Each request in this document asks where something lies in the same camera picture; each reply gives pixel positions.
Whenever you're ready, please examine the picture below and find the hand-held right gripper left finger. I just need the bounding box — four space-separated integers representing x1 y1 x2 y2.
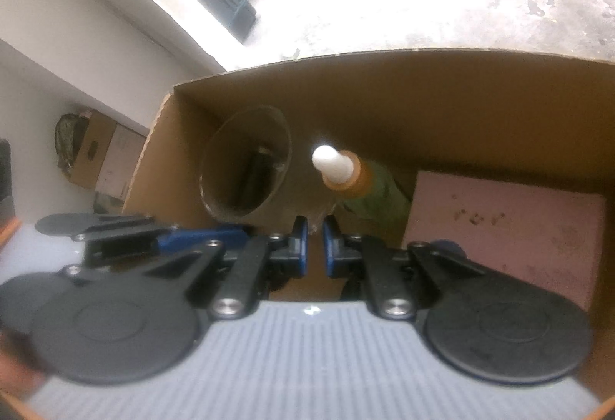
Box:
143 214 309 320

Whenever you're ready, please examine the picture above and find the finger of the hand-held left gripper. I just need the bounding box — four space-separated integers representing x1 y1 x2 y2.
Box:
76 214 253 274

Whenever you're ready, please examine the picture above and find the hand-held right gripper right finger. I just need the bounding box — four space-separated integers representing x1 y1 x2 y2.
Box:
323 213 484 320

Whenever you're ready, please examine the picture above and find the green dropper bottle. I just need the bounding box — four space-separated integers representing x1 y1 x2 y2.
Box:
310 144 412 249

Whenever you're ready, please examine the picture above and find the pink illustrated book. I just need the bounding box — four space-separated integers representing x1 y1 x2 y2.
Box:
400 169 607 314

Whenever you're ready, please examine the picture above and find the large cardboard box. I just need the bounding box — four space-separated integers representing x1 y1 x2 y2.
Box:
120 46 615 406

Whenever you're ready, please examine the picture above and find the olive bag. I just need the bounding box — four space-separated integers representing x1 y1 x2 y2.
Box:
54 113 93 172

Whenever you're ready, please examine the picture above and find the white-labelled cardboard box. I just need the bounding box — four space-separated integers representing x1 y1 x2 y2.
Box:
54 108 148 201

